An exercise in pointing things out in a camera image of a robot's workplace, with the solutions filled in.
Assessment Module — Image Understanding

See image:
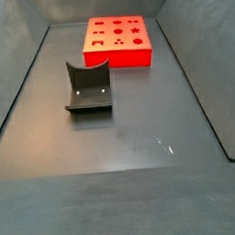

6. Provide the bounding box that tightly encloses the black curved holder stand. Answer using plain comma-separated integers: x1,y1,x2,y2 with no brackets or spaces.
65,60,113,113

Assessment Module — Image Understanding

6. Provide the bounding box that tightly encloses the red shape sorter block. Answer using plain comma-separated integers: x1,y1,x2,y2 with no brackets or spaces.
83,16,153,68

